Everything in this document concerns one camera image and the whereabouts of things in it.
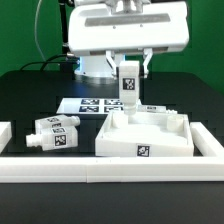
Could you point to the white sheet with tags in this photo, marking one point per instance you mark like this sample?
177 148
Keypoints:
88 105

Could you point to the white U-shaped fence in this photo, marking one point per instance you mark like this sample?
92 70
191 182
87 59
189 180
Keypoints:
93 169

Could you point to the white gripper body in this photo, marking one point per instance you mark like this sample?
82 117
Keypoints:
94 29

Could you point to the white square tabletop part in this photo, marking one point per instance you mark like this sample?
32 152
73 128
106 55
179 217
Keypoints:
144 135

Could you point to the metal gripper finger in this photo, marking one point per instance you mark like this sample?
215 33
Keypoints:
110 58
147 56

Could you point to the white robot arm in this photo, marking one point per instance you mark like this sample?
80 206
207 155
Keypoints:
96 66

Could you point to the black pole stand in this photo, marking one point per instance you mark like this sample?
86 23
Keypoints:
64 67

